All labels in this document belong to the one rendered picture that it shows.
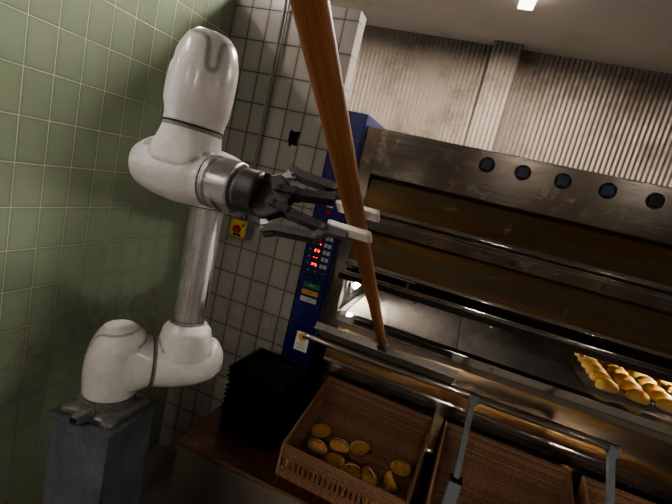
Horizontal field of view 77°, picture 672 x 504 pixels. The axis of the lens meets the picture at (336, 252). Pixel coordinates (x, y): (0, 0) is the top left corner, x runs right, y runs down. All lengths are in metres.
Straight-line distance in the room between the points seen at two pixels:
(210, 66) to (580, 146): 4.96
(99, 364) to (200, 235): 0.46
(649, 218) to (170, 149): 1.81
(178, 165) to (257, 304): 1.66
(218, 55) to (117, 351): 0.91
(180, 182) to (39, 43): 1.08
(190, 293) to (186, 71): 0.78
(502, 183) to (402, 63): 3.69
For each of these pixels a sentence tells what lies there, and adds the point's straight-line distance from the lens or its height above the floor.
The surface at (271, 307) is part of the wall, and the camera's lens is 2.29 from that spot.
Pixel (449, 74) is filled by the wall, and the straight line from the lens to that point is 5.43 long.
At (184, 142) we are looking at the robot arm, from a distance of 0.74.
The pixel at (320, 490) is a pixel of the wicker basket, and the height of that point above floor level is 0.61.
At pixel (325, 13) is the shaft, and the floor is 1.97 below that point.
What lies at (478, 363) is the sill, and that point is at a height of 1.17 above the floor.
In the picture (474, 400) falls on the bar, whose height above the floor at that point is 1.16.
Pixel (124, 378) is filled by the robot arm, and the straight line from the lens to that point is 1.42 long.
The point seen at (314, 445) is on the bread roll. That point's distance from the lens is 2.14.
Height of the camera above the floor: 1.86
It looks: 10 degrees down
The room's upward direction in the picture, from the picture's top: 14 degrees clockwise
